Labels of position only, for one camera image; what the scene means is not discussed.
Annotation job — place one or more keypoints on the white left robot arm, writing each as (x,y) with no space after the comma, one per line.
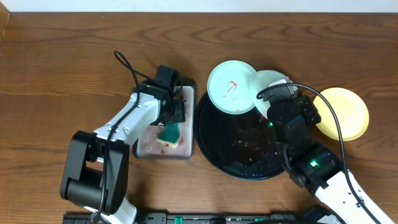
(96,169)

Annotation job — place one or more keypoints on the yellow plate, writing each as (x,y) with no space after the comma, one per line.
(351,111)

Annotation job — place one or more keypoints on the light blue plate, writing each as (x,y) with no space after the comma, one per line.
(228,86)

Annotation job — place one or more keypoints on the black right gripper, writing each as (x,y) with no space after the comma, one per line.
(307,109)

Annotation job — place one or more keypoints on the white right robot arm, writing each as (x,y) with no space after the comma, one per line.
(348,199)

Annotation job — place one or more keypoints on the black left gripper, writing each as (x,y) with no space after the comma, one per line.
(175,112)

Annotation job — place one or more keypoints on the pale green plate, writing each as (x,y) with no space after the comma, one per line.
(260,81)

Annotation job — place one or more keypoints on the green yellow sponge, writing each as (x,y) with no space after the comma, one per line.
(170,135)

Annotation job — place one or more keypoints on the round black tray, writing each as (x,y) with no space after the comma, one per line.
(236,144)

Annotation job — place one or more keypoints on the rectangular black metal tray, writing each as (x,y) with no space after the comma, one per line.
(150,145)

